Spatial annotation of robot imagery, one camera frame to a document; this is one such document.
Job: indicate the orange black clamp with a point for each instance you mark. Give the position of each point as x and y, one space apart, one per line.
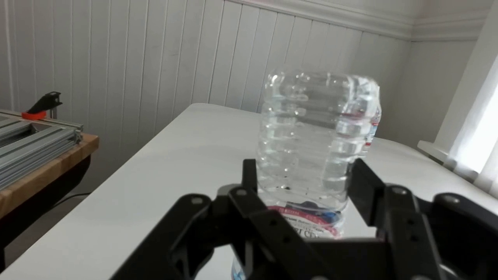
44 103

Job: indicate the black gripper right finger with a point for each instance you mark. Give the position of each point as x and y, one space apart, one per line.
414 228

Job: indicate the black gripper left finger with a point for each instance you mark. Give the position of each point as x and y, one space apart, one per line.
259 234

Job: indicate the grey aluminium extrusion stack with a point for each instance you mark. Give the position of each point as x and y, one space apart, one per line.
32 148

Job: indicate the clear plastic water bottle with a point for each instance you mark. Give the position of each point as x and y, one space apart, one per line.
305 150

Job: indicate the wooden top workbench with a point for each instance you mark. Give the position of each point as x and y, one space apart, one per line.
47 173

